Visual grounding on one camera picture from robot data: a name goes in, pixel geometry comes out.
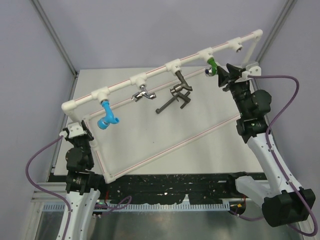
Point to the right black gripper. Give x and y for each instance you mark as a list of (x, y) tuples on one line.
[(223, 77)]

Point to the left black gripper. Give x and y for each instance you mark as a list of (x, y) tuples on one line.
[(87, 133)]

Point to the green plastic faucet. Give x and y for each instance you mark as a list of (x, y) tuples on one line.
[(211, 69)]

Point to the white PVC pipe frame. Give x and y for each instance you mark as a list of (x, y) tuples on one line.
[(173, 66)]

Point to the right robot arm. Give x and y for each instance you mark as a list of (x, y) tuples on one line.
[(285, 201)]

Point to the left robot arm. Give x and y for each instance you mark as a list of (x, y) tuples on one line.
[(83, 186)]

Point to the blue plastic faucet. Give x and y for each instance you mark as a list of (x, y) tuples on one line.
[(109, 117)]

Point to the dark grey installed faucet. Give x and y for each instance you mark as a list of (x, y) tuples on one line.
[(183, 85)]

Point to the chrome metal faucet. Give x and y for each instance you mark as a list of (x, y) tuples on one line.
[(143, 93)]

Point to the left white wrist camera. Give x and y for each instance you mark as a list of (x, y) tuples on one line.
[(72, 130)]

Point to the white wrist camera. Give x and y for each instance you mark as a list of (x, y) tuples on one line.
[(72, 130), (251, 71)]

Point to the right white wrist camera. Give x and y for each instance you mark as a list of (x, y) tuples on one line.
[(251, 71)]

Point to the white slotted cable duct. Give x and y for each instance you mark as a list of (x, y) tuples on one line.
[(182, 207)]

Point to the black speckled base plate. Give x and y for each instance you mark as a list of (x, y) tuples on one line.
[(169, 189)]

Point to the right aluminium corner post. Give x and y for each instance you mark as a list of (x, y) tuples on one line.
[(275, 30)]

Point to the aluminium corner post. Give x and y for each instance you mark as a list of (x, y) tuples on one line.
[(53, 35), (275, 30)]

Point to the left aluminium corner post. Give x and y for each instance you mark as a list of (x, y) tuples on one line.
[(53, 35)]

